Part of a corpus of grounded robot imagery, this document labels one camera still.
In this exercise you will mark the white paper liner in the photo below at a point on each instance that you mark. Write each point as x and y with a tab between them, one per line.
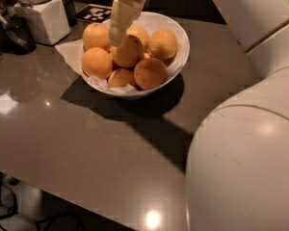
70	52

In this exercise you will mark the small hidden orange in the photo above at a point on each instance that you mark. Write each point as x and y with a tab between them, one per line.
146	56

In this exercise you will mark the white ceramic bowl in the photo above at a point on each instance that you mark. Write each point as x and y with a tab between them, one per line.
163	21

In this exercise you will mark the black white marker tag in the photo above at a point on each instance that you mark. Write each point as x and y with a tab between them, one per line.
94	13

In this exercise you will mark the white square canister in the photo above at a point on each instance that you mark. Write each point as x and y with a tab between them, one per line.
47	22

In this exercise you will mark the dark pot with handle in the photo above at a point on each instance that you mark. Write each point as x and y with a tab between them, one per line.
19	36

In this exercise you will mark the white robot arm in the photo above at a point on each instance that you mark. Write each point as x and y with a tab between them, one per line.
237	170

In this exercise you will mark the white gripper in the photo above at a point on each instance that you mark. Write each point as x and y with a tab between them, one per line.
123	14

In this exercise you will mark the orange front bottom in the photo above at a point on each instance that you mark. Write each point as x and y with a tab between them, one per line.
121	77

